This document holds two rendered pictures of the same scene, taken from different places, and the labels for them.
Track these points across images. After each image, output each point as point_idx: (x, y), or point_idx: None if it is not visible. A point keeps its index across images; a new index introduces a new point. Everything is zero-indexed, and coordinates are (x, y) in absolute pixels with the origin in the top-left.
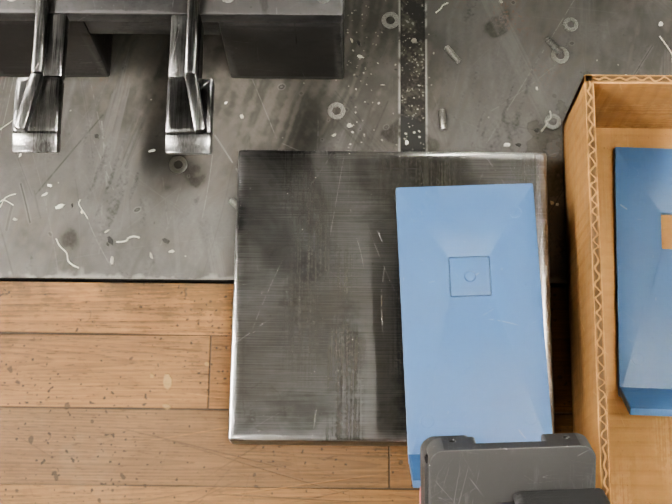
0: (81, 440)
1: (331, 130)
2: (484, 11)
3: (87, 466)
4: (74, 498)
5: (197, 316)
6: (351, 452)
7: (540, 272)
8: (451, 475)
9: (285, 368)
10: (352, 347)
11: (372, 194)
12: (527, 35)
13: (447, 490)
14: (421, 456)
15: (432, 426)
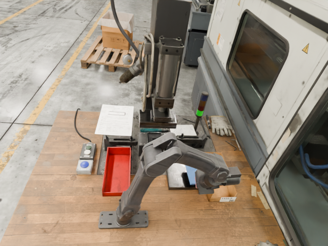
0: (151, 190)
1: None
2: None
3: (152, 192)
4: (151, 195)
5: (162, 177)
6: (181, 190)
7: None
8: (198, 171)
9: (174, 180)
10: (180, 178)
11: (180, 165)
12: None
13: (198, 173)
14: (195, 172)
15: (192, 181)
